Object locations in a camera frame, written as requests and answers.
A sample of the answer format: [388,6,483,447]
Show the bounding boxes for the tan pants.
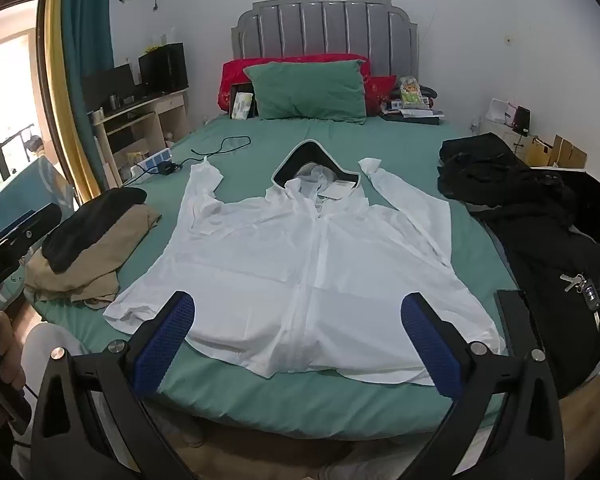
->
[24,204,162,307]

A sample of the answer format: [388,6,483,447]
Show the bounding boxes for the black jacket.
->
[480,170,600,396]

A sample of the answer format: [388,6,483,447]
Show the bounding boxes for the colourful snack bag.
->
[399,76,428,110]

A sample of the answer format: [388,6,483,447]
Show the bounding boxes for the grey padded headboard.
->
[231,0,421,78]

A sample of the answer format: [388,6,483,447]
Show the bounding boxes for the teal curtain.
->
[60,0,116,176]

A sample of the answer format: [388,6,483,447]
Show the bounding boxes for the person's left hand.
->
[0,310,27,392]

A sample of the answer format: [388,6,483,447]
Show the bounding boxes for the black flat box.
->
[380,97,446,125]

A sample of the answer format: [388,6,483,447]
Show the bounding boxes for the bed with green sheet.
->
[30,110,531,441]

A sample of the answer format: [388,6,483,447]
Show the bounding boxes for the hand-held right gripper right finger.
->
[401,290,566,480]

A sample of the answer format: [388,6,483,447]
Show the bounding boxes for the white green box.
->
[230,92,255,121]

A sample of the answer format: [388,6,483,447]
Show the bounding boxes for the red patterned pillow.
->
[366,75,398,117]
[216,54,372,112]

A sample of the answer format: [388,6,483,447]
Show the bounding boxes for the white hooded jacket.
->
[102,141,506,386]

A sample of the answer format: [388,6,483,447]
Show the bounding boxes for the cardboard boxes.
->
[525,135,588,168]

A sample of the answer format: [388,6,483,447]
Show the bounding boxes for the black clothes pile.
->
[437,132,571,206]

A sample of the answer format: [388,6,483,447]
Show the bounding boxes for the wooden desk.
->
[92,87,190,186]

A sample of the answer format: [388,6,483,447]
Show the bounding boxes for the green pillow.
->
[242,58,368,125]

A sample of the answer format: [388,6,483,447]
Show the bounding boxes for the car key bunch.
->
[560,272,600,331]

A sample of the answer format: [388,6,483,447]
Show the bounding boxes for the black folded garment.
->
[42,187,148,271]

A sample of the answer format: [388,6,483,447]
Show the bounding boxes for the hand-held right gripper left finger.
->
[30,290,197,480]

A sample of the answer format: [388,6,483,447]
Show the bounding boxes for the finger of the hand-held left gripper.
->
[0,203,63,263]

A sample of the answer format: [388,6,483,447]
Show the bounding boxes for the black cable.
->
[190,135,251,158]

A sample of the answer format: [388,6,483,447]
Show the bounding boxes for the black monitor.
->
[82,63,136,108]
[138,42,189,92]

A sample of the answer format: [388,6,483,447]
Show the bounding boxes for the yellow curtain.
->
[45,0,101,206]

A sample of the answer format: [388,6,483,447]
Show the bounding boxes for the balcony glass door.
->
[0,0,48,206]

